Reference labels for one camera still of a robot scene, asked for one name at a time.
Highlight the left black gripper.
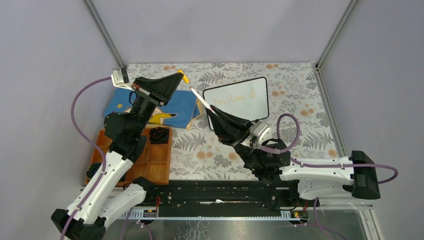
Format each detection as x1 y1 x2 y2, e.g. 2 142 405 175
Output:
129 71 182 135

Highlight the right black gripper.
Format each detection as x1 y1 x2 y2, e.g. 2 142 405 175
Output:
205 104 264 171

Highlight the black framed whiteboard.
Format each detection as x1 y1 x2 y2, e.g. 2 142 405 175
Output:
202 77 270 121

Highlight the white marker pen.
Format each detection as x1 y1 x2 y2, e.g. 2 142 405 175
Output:
189 86 216 115

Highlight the yellow marker cap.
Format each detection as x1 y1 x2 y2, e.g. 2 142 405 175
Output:
177 69 190 84

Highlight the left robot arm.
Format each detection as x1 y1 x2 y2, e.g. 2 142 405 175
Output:
51 67 186 240

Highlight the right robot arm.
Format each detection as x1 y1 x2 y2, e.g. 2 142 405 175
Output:
206 105 381 206

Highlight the blue pikachu cloth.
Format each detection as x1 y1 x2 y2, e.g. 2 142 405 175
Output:
103 88 202 130

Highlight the black item in tray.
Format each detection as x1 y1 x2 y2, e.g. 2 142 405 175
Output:
149 127 170 145

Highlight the floral table mat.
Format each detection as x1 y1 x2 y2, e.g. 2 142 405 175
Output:
127 63 340 180

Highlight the dark round object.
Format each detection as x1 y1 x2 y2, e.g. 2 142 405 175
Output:
86 162 102 181

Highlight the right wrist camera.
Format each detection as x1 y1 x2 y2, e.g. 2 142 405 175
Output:
249 120 271 147

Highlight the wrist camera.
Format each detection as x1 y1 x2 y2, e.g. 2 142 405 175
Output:
110 67 132 91
249 120 271 147

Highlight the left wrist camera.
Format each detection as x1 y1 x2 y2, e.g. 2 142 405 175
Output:
110 67 132 91

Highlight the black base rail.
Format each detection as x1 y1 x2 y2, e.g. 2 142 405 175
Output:
141 180 315 219

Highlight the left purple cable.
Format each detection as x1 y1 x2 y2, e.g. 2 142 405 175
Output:
58 76 114 240

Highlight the purple cable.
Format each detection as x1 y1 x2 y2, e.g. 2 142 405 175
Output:
58 76 114 240
258 113 400 185

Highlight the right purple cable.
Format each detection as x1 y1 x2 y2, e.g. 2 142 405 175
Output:
258 113 400 185

